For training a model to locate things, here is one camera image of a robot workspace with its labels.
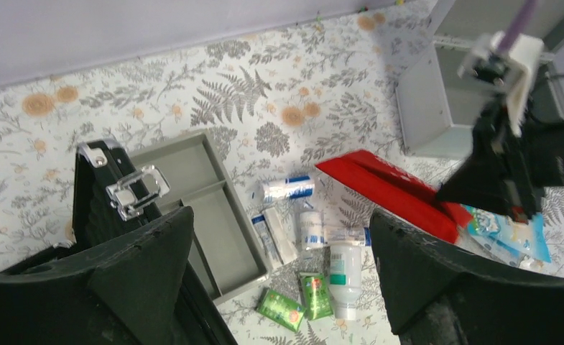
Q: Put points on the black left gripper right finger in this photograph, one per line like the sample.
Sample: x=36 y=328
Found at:
x=437 y=293

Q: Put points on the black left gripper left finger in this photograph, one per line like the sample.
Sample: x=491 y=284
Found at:
x=122 y=291

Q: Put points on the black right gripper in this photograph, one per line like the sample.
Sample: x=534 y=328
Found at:
x=508 y=174

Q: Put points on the blue white plastic packet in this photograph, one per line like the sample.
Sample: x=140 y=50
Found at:
x=500 y=234

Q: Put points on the red first aid pouch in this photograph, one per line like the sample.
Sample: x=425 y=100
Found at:
x=399 y=192

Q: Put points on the grey metal box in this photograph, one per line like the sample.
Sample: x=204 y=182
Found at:
x=437 y=108

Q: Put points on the white blue small tube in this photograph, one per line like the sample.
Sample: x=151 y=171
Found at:
x=360 y=236

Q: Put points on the black open case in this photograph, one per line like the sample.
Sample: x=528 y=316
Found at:
x=113 y=198

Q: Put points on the white plastic bottle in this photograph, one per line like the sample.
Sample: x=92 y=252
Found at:
x=345 y=280

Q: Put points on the grey plastic tray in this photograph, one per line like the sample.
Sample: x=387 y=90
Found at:
x=226 y=254

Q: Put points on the green wind oil box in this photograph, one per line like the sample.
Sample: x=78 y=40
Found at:
x=316 y=295

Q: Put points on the white flat wrapped bandage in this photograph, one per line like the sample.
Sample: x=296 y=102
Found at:
x=285 y=247

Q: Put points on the white bandage roll blue label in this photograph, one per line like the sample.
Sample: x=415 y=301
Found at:
x=288 y=189

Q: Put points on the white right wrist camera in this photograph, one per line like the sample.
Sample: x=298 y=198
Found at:
x=510 y=69

